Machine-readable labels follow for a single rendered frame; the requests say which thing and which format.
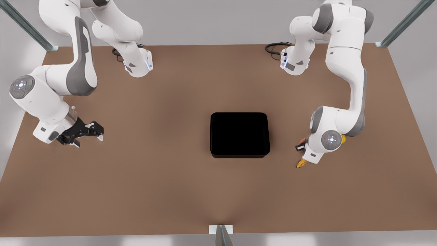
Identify silver frame post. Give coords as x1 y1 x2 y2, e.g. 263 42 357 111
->
375 0 437 48
209 224 234 246
0 0 59 52

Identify black cable loop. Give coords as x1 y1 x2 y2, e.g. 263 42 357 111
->
265 42 294 62
112 43 146 64

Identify black rectangular tray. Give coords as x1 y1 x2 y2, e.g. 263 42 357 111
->
210 112 271 159

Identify yellow banana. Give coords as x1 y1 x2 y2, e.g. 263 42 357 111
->
296 134 347 169

